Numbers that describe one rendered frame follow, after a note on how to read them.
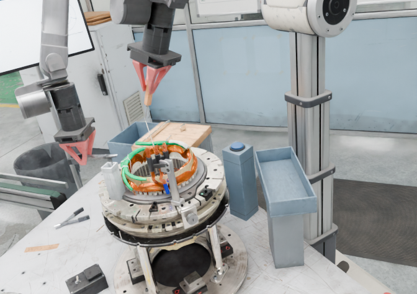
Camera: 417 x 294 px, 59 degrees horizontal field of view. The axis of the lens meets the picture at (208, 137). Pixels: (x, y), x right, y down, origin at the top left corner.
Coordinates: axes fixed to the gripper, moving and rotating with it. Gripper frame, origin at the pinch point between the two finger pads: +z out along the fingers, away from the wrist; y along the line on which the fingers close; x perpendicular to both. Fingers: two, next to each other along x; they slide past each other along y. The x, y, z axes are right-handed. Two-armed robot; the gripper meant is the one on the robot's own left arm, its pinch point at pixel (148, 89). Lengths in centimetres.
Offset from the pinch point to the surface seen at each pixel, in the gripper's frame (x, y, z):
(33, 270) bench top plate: -11, -25, 69
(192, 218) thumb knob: -7.9, 20.9, 20.4
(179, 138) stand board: 28.2, -3.8, 26.3
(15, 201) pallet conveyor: 23, -76, 93
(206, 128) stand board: 36.3, 1.6, 23.4
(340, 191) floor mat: 171, 56, 100
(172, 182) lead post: -7.4, 14.2, 14.4
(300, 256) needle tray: 17, 45, 37
